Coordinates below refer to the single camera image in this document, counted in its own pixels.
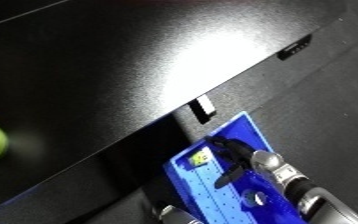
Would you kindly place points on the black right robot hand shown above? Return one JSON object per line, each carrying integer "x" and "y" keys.
{"x": 236, "y": 153}

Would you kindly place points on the pale right robot arm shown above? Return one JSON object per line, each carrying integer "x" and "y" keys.
{"x": 311, "y": 196}

